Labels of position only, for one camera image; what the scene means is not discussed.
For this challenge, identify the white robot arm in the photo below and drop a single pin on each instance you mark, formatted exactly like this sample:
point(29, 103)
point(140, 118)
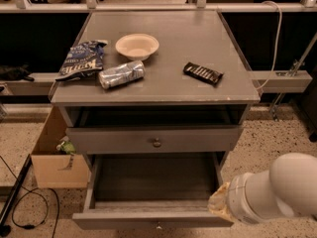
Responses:
point(288, 189)

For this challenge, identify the grey wooden drawer cabinet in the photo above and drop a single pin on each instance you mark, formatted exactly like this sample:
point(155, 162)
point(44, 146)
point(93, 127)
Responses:
point(166, 97)

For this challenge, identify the grey top drawer with knob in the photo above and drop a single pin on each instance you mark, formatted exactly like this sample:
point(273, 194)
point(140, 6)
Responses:
point(154, 140)

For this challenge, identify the crushed silver soda can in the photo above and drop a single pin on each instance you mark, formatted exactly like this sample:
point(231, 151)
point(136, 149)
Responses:
point(121, 74)

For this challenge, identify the dark chocolate bar wrapper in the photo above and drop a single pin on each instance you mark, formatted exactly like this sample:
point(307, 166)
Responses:
point(202, 73)

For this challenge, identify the white paper bowl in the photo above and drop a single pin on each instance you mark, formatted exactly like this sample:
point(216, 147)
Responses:
point(137, 46)

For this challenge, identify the blue chip bag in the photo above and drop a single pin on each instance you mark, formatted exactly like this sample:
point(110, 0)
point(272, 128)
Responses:
point(82, 60)

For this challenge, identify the green item in box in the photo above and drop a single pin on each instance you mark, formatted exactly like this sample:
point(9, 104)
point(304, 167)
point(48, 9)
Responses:
point(66, 146)

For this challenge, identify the cardboard box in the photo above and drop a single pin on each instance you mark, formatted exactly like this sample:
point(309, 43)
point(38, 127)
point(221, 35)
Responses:
point(54, 169)

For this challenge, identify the black bag on ledge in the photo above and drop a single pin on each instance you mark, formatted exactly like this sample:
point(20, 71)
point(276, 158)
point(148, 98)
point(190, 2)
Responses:
point(12, 73)

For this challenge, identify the metal diagonal strut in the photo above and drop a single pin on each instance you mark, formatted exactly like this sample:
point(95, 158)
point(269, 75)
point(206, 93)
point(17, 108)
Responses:
point(297, 64)

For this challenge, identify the black floor bar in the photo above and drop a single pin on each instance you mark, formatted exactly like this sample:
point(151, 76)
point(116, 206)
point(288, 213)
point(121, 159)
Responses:
point(10, 193)

